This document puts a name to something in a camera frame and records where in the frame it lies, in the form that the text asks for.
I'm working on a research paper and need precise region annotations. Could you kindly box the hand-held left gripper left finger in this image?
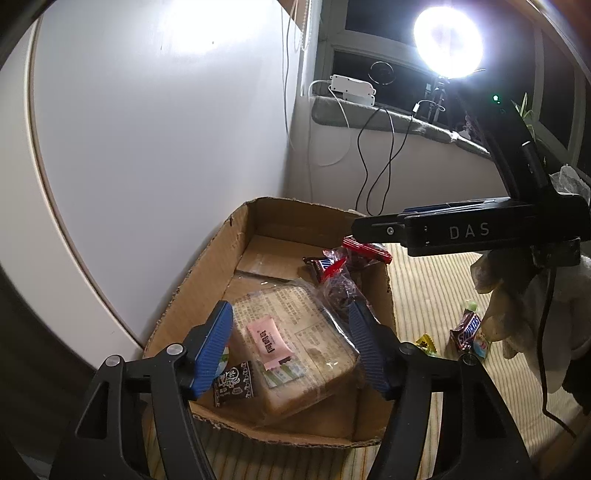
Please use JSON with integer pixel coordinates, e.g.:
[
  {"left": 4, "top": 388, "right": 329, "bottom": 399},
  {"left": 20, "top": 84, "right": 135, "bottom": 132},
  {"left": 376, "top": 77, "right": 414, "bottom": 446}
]
[{"left": 50, "top": 300, "right": 235, "bottom": 480}]

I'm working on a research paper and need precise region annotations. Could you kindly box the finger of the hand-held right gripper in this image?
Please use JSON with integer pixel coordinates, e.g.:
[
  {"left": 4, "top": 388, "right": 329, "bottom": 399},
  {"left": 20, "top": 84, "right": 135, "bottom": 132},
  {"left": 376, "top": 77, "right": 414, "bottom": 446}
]
[{"left": 352, "top": 202, "right": 462, "bottom": 245}]

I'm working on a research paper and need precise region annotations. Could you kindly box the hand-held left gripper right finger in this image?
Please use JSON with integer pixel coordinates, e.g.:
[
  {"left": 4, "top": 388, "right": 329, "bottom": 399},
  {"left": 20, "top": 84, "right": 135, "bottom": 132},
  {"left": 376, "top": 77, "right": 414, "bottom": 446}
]
[{"left": 347, "top": 300, "right": 527, "bottom": 480}]

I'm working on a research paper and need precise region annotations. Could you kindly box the red dried date packet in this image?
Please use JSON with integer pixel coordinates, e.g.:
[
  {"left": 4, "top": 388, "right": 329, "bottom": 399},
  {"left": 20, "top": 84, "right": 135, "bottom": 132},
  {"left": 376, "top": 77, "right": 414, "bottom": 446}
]
[
  {"left": 316, "top": 263, "right": 370, "bottom": 324},
  {"left": 323, "top": 235, "right": 393, "bottom": 268}
]

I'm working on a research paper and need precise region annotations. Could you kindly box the small black snack packet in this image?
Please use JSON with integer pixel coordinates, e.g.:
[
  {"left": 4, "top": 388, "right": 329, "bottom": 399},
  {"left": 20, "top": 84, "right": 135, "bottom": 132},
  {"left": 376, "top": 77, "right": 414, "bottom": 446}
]
[{"left": 212, "top": 360, "right": 256, "bottom": 408}]

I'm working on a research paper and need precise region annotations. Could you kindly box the pink snack packet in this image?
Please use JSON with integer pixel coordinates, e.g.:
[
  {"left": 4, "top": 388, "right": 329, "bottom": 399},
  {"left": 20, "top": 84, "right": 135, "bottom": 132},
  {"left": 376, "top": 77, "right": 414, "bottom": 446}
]
[{"left": 246, "top": 318, "right": 296, "bottom": 370}]

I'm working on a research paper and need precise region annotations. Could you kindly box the bagged sliced bread loaf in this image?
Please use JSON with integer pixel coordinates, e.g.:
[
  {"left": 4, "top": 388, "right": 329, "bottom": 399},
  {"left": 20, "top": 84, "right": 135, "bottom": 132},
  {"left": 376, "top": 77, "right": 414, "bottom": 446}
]
[{"left": 228, "top": 279, "right": 361, "bottom": 425}]

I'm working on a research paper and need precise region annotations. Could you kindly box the brown chocolate bar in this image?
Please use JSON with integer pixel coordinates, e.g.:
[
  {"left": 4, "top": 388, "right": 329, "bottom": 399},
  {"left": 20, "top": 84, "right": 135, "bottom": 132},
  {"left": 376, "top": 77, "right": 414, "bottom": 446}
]
[
  {"left": 302, "top": 256, "right": 347, "bottom": 282},
  {"left": 450, "top": 310, "right": 483, "bottom": 354}
]

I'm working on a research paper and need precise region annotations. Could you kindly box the cardboard box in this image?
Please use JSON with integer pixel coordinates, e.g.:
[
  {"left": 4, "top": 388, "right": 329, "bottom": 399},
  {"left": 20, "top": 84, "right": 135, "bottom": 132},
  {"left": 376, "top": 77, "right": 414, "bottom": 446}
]
[{"left": 142, "top": 197, "right": 397, "bottom": 448}]

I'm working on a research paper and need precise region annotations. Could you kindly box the person's right hand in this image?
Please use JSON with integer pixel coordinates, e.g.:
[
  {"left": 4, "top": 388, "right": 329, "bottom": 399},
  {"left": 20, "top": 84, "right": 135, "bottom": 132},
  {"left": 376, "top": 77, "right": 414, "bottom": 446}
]
[{"left": 471, "top": 251, "right": 591, "bottom": 393}]

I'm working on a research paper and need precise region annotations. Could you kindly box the striped blanket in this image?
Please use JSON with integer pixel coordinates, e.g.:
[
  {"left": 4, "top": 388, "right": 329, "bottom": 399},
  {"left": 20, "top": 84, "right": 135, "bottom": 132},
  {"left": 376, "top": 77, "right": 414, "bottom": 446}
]
[{"left": 203, "top": 251, "right": 591, "bottom": 480}]

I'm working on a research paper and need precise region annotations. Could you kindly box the crumpled clear plastic bag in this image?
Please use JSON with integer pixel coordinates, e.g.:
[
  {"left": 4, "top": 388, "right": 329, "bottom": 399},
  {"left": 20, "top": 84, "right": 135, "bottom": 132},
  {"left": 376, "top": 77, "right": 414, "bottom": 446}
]
[{"left": 549, "top": 165, "right": 591, "bottom": 204}]

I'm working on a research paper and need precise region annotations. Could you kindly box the potted spider plant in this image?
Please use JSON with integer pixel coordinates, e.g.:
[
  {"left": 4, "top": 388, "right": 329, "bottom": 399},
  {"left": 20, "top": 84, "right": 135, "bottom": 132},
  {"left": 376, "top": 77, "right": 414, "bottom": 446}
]
[{"left": 512, "top": 95, "right": 546, "bottom": 153}]

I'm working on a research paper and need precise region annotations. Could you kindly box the black tripod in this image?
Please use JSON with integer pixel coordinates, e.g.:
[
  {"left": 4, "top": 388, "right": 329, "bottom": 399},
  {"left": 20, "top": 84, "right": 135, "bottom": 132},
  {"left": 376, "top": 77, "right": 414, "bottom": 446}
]
[{"left": 425, "top": 76, "right": 451, "bottom": 123}]

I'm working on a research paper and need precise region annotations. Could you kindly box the white power strip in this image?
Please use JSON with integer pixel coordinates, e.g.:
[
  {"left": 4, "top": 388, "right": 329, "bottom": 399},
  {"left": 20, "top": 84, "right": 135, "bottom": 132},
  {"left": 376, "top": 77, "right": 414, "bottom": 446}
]
[{"left": 329, "top": 74, "right": 377, "bottom": 106}]

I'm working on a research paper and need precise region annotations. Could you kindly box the white cabinet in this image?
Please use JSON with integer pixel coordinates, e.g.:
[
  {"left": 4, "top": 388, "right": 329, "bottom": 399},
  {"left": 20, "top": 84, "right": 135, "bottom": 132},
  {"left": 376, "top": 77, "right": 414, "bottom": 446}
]
[{"left": 28, "top": 0, "right": 305, "bottom": 352}]

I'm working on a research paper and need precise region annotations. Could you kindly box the white power cable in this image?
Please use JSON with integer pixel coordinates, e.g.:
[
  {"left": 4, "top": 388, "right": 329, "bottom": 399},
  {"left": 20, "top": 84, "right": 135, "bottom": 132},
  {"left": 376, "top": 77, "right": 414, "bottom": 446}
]
[{"left": 302, "top": 79, "right": 352, "bottom": 167}]

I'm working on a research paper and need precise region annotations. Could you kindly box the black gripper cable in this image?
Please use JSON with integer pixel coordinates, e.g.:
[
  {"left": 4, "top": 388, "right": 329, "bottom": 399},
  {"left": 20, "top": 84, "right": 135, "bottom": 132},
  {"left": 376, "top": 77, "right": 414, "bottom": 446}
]
[{"left": 538, "top": 265, "right": 578, "bottom": 439}]

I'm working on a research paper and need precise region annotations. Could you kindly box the black wire ring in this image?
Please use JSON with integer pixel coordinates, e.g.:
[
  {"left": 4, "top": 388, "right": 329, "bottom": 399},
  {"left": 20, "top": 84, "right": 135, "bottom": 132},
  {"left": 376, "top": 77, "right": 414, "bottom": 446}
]
[{"left": 369, "top": 61, "right": 395, "bottom": 87}]

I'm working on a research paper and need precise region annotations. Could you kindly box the ring light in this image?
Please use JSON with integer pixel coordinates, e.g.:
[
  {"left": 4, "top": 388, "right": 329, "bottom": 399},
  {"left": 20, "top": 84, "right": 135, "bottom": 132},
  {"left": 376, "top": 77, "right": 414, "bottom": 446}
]
[{"left": 413, "top": 6, "right": 485, "bottom": 79}]

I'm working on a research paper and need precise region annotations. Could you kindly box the white bead cord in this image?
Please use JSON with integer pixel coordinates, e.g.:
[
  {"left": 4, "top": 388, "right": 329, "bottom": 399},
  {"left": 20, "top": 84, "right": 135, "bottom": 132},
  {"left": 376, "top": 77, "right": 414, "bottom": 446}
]
[{"left": 299, "top": 0, "right": 311, "bottom": 52}]

